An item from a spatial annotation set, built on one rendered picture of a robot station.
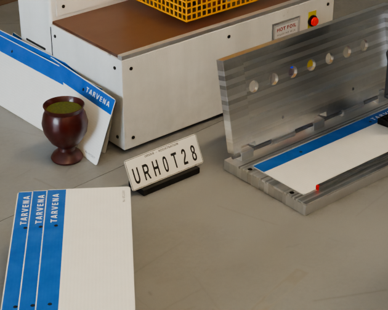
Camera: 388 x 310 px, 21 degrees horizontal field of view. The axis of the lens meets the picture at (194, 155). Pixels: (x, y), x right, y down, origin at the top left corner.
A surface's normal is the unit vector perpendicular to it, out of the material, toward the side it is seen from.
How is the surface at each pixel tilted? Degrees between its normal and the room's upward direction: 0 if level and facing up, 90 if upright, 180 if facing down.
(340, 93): 79
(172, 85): 90
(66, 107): 0
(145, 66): 90
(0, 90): 63
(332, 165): 0
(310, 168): 0
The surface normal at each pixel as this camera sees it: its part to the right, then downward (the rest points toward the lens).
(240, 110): 0.63, 0.19
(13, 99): -0.66, -0.11
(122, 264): 0.00, -0.88
